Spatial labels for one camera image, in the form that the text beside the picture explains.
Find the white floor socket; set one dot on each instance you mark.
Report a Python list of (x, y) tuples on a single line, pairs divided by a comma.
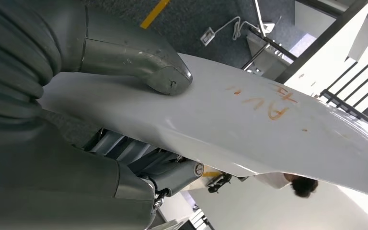
[(207, 36)]

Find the person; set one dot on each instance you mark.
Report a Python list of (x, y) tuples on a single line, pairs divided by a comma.
[(304, 187)]

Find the yellow floor tape outline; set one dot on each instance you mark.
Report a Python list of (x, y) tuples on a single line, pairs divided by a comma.
[(154, 14)]

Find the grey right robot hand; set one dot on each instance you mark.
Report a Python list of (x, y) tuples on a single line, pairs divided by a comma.
[(123, 54)]

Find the black metal railing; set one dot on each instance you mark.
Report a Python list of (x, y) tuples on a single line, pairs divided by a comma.
[(346, 105)]

